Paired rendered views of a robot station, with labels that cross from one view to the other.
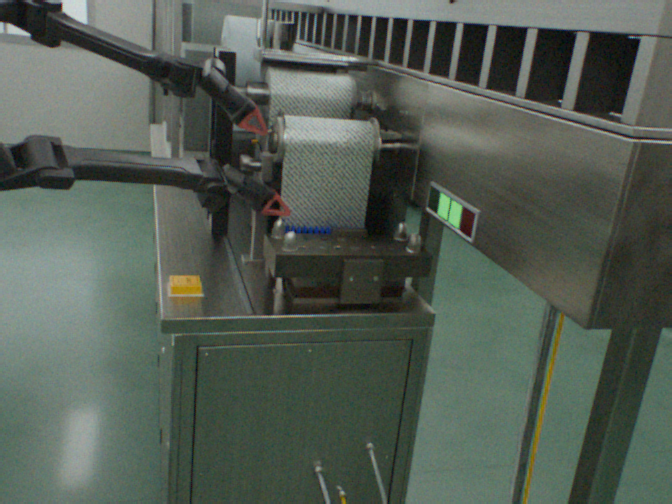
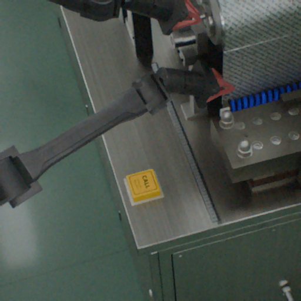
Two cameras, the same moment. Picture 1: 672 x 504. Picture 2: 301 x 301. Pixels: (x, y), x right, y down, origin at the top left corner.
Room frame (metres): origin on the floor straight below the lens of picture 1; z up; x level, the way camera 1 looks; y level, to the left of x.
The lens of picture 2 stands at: (0.42, 0.22, 2.50)
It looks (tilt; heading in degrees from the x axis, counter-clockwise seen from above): 53 degrees down; 7
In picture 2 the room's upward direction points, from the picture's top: 6 degrees counter-clockwise
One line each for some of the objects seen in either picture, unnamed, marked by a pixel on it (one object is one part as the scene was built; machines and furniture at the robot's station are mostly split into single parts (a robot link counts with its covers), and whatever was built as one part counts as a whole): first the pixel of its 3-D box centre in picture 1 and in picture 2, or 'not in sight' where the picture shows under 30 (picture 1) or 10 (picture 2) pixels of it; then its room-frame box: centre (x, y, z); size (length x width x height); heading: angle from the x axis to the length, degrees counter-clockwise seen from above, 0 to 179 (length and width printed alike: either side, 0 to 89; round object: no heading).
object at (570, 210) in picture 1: (367, 102); not in sight; (2.47, -0.03, 1.29); 3.10 x 0.28 x 0.30; 18
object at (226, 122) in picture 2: (278, 228); (226, 117); (1.59, 0.17, 1.05); 0.04 x 0.04 x 0.04
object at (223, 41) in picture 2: (279, 139); (214, 18); (1.72, 0.19, 1.25); 0.15 x 0.01 x 0.15; 18
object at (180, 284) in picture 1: (185, 285); (143, 185); (1.49, 0.37, 0.91); 0.07 x 0.07 x 0.02; 18
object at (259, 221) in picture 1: (256, 209); (192, 72); (1.74, 0.25, 1.05); 0.06 x 0.05 x 0.31; 108
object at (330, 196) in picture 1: (324, 199); (270, 66); (1.69, 0.06, 1.11); 0.23 x 0.01 x 0.18; 108
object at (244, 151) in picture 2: (290, 240); (244, 147); (1.50, 0.13, 1.05); 0.04 x 0.04 x 0.04
